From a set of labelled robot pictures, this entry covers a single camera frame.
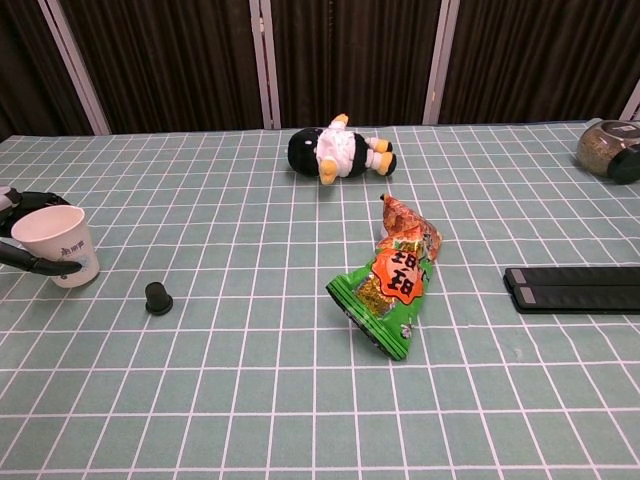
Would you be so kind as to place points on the green orange snack bag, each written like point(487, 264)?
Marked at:
point(385, 295)

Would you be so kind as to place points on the green grid tablecloth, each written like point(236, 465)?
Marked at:
point(250, 400)

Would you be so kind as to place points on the glass jar with black lid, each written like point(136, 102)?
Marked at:
point(600, 147)

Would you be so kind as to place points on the black white penguin plush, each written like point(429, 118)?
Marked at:
point(305, 150)

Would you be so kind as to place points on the white paper cup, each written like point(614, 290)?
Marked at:
point(52, 235)

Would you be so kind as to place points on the black bar with grey label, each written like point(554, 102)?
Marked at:
point(580, 276)
point(585, 299)

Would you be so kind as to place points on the small black cap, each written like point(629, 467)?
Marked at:
point(158, 299)

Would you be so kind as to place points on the dark brown curtain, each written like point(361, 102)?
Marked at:
point(165, 60)

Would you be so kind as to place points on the white screen frame post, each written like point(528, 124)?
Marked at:
point(631, 102)
point(439, 60)
point(266, 65)
point(75, 65)

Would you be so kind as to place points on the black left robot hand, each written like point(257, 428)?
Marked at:
point(35, 200)

